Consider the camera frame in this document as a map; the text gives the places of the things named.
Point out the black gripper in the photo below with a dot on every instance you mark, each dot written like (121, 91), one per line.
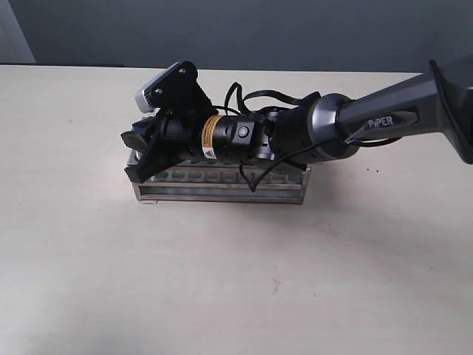
(182, 109)

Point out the blue capped tube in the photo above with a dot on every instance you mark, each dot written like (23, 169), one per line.
(144, 123)

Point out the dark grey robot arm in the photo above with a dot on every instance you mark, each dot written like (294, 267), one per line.
(278, 133)

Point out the stainless steel test tube rack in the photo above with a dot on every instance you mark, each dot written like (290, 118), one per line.
(217, 182)

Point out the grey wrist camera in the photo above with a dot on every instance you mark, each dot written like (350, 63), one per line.
(143, 97)

